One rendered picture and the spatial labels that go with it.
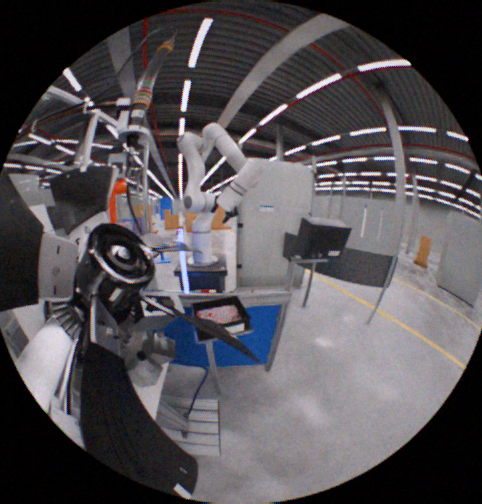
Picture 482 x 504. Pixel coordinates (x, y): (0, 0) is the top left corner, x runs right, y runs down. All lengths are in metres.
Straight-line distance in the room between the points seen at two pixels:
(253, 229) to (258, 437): 2.25
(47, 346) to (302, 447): 1.33
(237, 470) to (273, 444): 0.31
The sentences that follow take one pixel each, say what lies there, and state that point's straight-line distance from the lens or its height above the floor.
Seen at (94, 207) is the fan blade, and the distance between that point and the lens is 0.36.
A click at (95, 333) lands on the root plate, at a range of 0.20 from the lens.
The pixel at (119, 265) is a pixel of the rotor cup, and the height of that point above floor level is 1.21.
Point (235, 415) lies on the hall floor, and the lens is 1.30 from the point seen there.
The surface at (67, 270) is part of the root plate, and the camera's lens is 0.26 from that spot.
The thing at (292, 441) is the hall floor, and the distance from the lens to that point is 1.33.
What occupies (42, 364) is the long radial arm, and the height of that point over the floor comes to 1.11.
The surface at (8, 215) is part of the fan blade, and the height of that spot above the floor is 1.31.
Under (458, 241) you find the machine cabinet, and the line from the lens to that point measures 5.97.
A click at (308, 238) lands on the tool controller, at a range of 0.70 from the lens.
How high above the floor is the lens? 1.28
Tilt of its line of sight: 17 degrees down
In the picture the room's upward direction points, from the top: 2 degrees clockwise
